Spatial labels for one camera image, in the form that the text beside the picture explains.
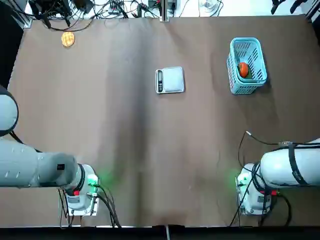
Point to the round orange waffle bread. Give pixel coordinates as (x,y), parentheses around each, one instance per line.
(68,39)

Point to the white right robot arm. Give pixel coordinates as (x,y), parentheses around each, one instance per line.
(277,167)

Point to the silver digital kitchen scale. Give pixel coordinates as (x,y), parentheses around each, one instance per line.
(172,80)

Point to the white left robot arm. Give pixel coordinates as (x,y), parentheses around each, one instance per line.
(25,162)

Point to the aluminium frame post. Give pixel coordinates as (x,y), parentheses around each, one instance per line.
(28,21)
(165,10)

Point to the light blue plastic basket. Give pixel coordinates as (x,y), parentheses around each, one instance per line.
(232,67)

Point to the green toy cucumber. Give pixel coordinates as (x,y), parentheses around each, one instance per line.
(249,73)

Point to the orange-red toy tomato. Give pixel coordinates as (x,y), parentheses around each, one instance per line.
(243,70)

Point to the black power adapter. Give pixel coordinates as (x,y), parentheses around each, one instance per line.
(83,6)

